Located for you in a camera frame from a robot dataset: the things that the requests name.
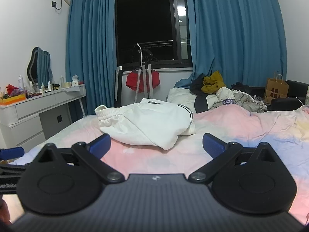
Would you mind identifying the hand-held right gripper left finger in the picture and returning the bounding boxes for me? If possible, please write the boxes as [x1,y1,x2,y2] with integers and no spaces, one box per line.
[34,133,125,183]

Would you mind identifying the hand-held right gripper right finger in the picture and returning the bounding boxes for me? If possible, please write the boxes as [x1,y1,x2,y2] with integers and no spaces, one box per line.
[188,133,281,183]

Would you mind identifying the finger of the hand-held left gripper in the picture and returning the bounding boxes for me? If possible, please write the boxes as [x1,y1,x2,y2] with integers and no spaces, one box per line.
[0,164,27,175]
[0,146,25,160]

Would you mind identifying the white pants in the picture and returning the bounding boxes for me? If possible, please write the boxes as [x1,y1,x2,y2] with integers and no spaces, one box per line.
[95,98,196,150]

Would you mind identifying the black clothes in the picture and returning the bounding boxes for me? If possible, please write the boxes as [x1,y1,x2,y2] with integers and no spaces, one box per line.
[230,82,252,93]

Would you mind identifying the person's left hand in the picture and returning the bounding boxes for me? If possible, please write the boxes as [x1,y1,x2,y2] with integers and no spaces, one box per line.
[0,196,12,226]

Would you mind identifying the pastel blanket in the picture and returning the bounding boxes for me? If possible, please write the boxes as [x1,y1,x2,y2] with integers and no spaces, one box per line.
[7,103,309,226]

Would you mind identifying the white dressing table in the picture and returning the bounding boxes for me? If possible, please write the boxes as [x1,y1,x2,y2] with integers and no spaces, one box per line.
[0,84,87,151]

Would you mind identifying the white jacket with black trim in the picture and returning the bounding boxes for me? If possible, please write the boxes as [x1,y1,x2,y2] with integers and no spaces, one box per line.
[194,87,236,114]

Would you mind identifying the orange tray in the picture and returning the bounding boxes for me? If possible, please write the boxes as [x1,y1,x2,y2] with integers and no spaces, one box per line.
[0,94,26,106]

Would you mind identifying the grey garment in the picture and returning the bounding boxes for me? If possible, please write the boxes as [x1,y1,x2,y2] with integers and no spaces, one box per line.
[232,89,267,113]

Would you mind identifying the dark garment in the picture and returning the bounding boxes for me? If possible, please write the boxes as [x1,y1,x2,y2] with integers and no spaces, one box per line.
[190,74,205,94]

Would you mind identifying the red ornament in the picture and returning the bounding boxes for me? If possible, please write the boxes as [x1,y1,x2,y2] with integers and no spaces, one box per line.
[6,84,20,95]

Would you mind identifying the mustard yellow garment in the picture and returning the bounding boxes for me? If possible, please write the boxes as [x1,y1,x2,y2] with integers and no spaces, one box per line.
[201,71,227,94]

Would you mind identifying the tissue box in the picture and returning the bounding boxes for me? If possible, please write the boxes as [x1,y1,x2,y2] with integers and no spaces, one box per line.
[71,74,84,86]

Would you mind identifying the red garment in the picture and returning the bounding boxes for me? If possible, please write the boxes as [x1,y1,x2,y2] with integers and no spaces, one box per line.
[126,69,161,93]

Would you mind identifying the wavy black-framed mirror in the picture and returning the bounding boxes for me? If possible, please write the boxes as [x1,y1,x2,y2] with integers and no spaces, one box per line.
[26,47,53,85]

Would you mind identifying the brown paper bag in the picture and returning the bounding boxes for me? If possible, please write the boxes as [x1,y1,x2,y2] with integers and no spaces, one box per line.
[264,72,289,103]

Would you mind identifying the blue curtain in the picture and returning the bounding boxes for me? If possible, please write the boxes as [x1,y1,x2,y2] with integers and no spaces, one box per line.
[183,0,288,89]
[66,0,121,124]

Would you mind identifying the garment steamer stand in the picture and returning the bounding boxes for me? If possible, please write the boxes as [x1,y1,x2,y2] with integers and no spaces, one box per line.
[132,43,158,99]

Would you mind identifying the black armchair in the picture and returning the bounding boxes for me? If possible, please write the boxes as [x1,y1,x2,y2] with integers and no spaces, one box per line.
[251,80,309,113]

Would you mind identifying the dark window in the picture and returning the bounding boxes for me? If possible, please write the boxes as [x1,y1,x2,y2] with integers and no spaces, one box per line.
[115,0,194,68]

